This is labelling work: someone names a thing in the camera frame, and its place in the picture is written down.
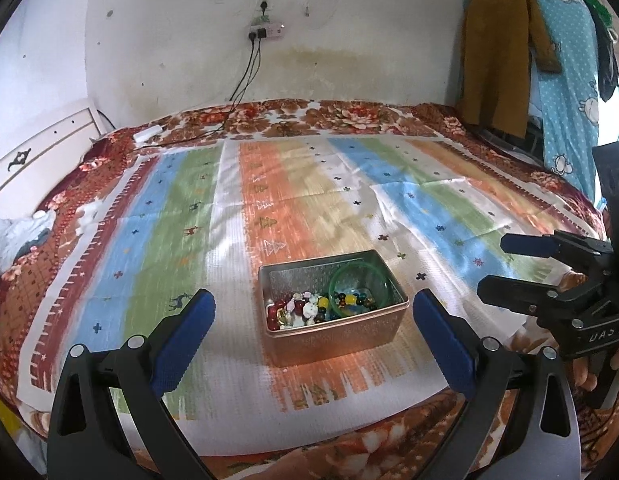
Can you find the white headboard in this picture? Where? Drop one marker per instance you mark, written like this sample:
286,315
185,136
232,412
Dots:
44,145

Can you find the blue dotted hanging cloth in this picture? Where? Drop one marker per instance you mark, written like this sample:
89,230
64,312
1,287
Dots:
569,100

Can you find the rose gold tin box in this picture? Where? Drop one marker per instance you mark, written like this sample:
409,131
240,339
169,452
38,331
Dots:
334,342

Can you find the green jade bangle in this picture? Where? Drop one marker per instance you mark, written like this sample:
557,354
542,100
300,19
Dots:
334,280

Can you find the white and blue cloth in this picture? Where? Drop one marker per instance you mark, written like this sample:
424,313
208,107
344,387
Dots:
19,240

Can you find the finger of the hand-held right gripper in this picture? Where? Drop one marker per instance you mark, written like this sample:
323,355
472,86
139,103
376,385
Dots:
514,294
527,244

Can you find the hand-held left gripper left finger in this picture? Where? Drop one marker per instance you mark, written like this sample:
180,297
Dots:
187,340

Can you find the brown hanging garment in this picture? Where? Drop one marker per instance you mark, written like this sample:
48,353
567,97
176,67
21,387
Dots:
499,60

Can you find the person's right hand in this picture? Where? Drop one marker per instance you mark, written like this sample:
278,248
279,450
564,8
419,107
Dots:
583,375

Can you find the white wall socket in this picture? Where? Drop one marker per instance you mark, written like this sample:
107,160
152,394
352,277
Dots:
264,2

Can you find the white power strip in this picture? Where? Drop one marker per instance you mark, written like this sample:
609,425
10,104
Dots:
268,31

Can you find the striped printed mat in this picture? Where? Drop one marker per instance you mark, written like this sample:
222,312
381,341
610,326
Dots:
299,200

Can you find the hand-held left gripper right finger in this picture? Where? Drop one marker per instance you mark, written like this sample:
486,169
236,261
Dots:
442,340

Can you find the dark hanging garment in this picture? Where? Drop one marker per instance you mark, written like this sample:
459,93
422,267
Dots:
607,60

